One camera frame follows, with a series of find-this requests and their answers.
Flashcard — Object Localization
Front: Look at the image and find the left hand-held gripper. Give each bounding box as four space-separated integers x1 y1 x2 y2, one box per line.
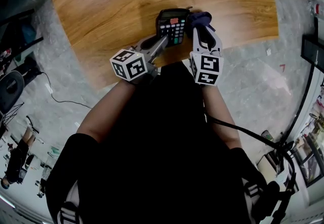
109 35 169 85

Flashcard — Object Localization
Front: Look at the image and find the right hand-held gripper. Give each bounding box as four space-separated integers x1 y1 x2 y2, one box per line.
189 26 225 87

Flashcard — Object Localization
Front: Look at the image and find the black calculator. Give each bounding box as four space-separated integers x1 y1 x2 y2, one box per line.
155 8 191 47

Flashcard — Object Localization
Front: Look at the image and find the dark blue cloth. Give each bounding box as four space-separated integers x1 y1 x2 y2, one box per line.
188 11 216 33

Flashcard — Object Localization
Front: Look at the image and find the person's left forearm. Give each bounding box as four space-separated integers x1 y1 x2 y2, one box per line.
75 80 139 143

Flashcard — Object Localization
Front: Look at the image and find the person's right forearm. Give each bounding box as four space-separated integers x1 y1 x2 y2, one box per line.
201 83 241 153

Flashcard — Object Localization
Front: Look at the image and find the person's black clothing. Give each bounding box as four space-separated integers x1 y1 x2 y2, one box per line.
45 60 280 224

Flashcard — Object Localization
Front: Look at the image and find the dark office chair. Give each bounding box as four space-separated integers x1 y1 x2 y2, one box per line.
0 70 25 115

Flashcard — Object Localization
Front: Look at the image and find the black stand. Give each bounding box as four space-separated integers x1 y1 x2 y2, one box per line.
263 180 297 224

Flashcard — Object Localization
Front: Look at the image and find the thick black cable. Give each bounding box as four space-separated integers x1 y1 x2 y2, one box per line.
204 113 297 193

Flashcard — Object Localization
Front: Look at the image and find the black metal frame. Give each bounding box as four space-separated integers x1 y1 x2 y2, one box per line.
283 16 324 143

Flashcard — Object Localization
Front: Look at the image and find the thin black floor cable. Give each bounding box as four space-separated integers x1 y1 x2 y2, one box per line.
40 72 93 110

